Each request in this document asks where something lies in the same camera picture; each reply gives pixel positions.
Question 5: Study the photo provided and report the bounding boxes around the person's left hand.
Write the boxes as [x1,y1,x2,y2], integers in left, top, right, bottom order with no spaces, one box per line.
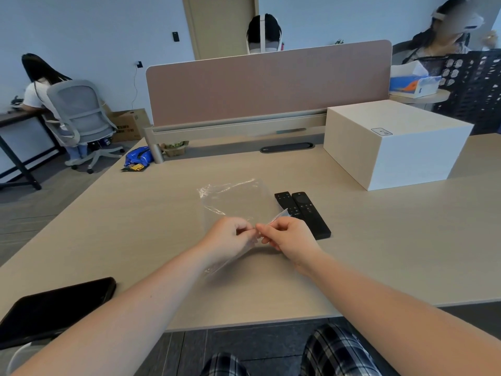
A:
[200,217,258,267]

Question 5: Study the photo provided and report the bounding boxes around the person's right hand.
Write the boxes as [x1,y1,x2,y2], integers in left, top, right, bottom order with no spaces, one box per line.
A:
[256,216,325,271]

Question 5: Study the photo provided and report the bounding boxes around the clear plastic bag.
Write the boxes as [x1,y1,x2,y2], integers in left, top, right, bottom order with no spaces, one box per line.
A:
[197,178,291,275]

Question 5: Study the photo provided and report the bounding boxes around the person's right forearm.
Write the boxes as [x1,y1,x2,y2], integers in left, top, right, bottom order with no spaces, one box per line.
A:
[303,250,501,359]

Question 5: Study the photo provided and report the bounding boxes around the person's left forearm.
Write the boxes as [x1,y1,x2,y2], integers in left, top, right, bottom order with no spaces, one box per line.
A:
[11,242,210,376]

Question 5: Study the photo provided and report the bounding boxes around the short black remote control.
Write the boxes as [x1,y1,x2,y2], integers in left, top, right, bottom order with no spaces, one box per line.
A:
[274,191,301,219]

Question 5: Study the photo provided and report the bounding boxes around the long black remote control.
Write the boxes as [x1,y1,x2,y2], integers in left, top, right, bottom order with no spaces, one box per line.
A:
[291,192,332,240]

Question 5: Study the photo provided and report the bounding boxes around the small green plant pot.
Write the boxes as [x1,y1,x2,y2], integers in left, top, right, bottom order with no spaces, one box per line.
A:
[160,140,190,157]

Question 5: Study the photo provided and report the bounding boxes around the plaid trousers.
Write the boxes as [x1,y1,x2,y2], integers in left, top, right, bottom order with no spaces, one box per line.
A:
[199,322,383,376]

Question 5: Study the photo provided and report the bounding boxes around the blue snack packet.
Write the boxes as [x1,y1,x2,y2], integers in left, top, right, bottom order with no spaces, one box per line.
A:
[121,146,153,172]

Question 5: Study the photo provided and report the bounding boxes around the pink desk divider panel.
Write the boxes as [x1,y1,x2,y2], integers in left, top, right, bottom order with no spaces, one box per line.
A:
[146,39,393,128]

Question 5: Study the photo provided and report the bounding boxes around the white rectangular box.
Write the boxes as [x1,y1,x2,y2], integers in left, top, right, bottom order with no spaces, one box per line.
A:
[323,99,475,192]

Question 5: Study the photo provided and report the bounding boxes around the brown cardboard box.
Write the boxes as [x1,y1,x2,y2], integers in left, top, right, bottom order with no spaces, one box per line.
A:
[102,108,153,144]

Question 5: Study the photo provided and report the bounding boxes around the white headset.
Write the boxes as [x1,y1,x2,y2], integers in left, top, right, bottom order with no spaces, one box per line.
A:
[246,13,283,55]
[431,7,485,32]

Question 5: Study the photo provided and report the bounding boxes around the grey mesh office chair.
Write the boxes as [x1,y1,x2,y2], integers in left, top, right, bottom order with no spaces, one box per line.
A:
[41,80,127,175]

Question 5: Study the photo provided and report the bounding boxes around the round beige side table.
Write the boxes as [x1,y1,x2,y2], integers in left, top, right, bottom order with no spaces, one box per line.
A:
[388,89,451,105]

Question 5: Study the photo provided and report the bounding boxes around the black smartphone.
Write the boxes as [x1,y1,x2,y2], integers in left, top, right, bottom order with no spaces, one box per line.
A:
[0,277,117,350]

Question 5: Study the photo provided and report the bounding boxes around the beige door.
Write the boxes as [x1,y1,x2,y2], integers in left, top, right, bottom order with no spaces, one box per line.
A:
[182,0,259,61]

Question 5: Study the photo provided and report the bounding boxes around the white and blue tissue box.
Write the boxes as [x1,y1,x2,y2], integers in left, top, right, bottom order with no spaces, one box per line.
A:
[388,60,442,99]

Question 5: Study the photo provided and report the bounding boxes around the black framed desk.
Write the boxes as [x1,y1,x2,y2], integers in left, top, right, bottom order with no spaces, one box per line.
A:
[0,109,65,191]

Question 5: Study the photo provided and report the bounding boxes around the black plastic crate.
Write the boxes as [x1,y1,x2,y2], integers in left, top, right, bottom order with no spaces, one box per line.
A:
[432,48,501,136]

